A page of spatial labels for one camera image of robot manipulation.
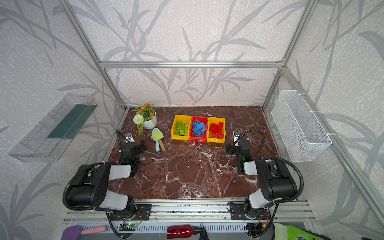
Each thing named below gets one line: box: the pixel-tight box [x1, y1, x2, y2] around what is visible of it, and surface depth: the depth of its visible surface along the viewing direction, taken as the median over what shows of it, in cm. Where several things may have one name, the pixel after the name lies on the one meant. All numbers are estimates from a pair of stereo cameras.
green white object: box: [273, 222, 324, 240], surface depth 69 cm
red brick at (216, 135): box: [211, 132, 222, 138], surface depth 102 cm
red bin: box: [189, 115, 209, 143], surface depth 104 cm
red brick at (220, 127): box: [217, 122, 224, 133], surface depth 106 cm
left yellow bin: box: [171, 114, 192, 141], surface depth 104 cm
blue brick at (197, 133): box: [192, 127, 202, 138], surface depth 102 cm
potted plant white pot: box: [133, 102, 157, 136], surface depth 100 cm
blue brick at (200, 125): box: [194, 119, 206, 135], surface depth 105 cm
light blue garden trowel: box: [151, 127, 160, 152], surface depth 98 cm
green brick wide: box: [176, 120, 184, 130], surface depth 107 cm
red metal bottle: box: [167, 225, 198, 239], surface depth 67 cm
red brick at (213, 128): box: [209, 123, 218, 133], surface depth 106 cm
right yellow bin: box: [207, 116, 226, 144], surface depth 100 cm
